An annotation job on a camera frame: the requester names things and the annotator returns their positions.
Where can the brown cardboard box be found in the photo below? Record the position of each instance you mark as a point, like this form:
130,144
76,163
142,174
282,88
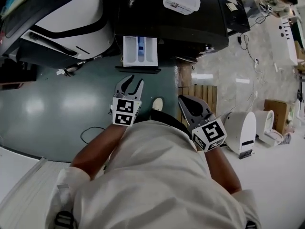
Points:
278,111

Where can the person's white shirt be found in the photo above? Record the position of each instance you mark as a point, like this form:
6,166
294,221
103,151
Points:
155,180

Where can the person's black trousers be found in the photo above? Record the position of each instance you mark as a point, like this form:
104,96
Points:
171,119

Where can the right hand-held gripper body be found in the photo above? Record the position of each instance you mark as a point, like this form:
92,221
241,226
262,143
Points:
209,133

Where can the white flat board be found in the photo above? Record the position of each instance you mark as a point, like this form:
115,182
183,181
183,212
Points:
21,187

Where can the black washing machine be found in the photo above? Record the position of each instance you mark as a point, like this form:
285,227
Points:
181,25

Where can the white detergent drawer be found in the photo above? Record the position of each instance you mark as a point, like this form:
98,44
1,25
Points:
130,52

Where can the person's right forearm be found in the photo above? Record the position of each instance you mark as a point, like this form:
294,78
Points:
221,173

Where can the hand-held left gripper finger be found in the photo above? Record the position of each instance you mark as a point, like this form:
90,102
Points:
122,86
139,90

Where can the dark low cabinet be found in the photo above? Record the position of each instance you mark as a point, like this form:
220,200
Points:
16,74

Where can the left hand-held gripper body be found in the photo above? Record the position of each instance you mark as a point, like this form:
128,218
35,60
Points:
124,111

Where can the white toilet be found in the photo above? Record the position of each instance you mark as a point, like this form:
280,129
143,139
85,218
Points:
269,128

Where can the wooden slat mat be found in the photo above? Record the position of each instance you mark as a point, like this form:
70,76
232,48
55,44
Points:
207,94

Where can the white rounded floor appliance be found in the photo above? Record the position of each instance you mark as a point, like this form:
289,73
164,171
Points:
240,132

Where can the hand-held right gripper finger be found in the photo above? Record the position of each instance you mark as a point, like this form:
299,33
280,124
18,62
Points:
202,103
187,116

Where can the person's left forearm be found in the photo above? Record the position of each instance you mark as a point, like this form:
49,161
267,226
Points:
100,147

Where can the white and black appliance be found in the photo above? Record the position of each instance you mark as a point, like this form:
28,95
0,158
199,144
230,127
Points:
71,15

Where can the white panel with black slots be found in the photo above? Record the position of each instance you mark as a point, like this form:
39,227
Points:
289,42

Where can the person's white shoe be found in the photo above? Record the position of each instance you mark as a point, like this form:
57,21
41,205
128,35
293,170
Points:
157,103

